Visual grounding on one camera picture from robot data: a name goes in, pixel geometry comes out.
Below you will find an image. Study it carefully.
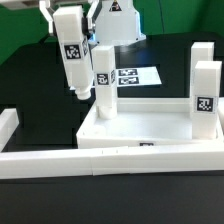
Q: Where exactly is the white obstacle fence frame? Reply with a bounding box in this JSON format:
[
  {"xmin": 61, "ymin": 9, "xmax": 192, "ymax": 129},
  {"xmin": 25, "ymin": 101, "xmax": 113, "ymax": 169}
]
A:
[{"xmin": 0, "ymin": 108, "xmax": 224, "ymax": 179}]

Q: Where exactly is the white desk top tray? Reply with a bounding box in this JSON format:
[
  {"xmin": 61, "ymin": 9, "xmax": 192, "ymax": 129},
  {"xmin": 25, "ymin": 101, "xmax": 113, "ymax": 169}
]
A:
[{"xmin": 76, "ymin": 98, "xmax": 224, "ymax": 149}]

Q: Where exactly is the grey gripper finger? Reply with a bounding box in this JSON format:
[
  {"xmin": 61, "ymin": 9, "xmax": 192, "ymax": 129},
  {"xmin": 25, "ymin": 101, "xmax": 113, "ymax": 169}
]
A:
[
  {"xmin": 86, "ymin": 0, "xmax": 100, "ymax": 35},
  {"xmin": 39, "ymin": 0, "xmax": 54, "ymax": 35}
]

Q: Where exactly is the fiducial marker sheet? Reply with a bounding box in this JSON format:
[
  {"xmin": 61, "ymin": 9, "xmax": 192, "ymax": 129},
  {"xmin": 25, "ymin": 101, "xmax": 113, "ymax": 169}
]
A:
[{"xmin": 69, "ymin": 66, "xmax": 163, "ymax": 91}]

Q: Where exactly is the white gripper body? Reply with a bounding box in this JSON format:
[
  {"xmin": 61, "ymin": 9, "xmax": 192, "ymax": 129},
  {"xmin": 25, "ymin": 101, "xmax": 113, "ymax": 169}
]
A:
[{"xmin": 0, "ymin": 0, "xmax": 95, "ymax": 9}]

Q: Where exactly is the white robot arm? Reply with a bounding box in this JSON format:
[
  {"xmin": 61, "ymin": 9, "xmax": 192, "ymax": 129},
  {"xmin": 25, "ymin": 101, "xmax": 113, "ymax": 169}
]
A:
[{"xmin": 0, "ymin": 0, "xmax": 146, "ymax": 46}]

